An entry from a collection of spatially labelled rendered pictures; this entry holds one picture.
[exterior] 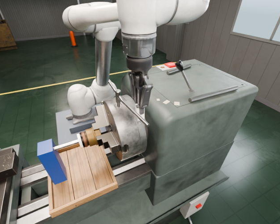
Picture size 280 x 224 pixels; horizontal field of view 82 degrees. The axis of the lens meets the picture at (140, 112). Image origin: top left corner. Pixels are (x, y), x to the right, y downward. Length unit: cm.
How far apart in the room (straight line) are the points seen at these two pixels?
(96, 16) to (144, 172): 75
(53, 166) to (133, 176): 39
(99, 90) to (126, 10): 93
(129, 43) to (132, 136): 40
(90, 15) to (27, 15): 796
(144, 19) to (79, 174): 78
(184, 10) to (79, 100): 98
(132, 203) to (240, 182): 133
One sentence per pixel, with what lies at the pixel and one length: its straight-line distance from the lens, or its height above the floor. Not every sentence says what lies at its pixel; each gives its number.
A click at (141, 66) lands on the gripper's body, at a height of 148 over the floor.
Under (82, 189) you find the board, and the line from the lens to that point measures 90.
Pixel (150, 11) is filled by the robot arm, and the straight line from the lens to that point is 42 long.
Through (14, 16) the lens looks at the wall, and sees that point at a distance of 871.
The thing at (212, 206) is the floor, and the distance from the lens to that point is 191.
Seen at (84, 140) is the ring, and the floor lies 110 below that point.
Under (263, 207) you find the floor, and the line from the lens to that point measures 213.
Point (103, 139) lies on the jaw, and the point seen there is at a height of 111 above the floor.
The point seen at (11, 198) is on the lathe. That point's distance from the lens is 97.
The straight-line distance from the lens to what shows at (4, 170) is 95.
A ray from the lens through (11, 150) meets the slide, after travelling 111.
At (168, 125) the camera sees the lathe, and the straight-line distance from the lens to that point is 65.
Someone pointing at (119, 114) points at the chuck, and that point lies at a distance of 69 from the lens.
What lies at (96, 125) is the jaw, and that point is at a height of 113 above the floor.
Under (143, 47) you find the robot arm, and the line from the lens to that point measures 43.
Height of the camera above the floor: 164
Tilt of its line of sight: 37 degrees down
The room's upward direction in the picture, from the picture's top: straight up
